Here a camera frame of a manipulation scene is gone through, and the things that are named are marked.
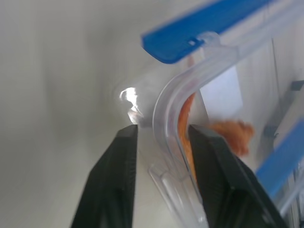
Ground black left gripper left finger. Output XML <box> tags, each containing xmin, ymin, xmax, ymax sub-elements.
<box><xmin>71</xmin><ymin>124</ymin><xmax>138</xmax><ymax>228</ymax></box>

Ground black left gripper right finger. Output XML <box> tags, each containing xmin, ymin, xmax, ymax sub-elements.
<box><xmin>187</xmin><ymin>124</ymin><xmax>289</xmax><ymax>228</ymax></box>

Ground clear container with blue clips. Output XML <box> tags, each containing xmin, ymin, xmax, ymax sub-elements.
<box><xmin>141</xmin><ymin>0</ymin><xmax>304</xmax><ymax>228</ymax></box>

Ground orange food pieces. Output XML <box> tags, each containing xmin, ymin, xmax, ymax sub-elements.
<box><xmin>177</xmin><ymin>91</ymin><xmax>255</xmax><ymax>188</ymax></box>

